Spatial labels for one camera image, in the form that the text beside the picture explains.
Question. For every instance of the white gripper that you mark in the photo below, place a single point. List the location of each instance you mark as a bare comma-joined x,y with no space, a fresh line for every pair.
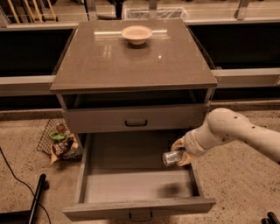
191,143

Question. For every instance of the silver redbull can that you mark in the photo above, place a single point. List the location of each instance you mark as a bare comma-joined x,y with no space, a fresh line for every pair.
172,157

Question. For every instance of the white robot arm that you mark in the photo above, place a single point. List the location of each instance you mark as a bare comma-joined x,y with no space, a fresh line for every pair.
222,126

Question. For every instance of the closed grey top drawer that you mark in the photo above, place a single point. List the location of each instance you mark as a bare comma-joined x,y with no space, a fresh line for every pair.
170,117

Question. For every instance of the open grey middle drawer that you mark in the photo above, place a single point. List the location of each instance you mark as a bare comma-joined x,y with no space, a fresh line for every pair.
123,176

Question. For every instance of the grey drawer cabinet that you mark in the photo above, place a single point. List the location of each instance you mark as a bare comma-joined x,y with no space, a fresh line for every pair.
101,69

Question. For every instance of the small red can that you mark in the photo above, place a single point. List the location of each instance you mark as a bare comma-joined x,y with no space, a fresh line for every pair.
60,127

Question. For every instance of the brown snack bag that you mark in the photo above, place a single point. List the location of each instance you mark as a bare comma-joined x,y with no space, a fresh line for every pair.
64,149

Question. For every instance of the white paper bowl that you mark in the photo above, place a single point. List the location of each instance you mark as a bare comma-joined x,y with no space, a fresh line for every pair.
136,34

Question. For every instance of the green snack item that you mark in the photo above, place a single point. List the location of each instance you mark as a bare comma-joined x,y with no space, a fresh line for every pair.
57,137

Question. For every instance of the clear plastic bin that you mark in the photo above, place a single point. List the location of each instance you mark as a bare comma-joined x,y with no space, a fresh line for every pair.
159,13

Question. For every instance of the black stand bar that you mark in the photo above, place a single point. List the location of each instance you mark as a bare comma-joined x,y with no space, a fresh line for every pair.
27,216

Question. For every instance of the wooden chair legs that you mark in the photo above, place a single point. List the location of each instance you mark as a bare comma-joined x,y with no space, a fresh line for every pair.
28,11

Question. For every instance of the black wire basket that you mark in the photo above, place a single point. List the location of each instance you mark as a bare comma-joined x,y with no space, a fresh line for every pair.
44,144

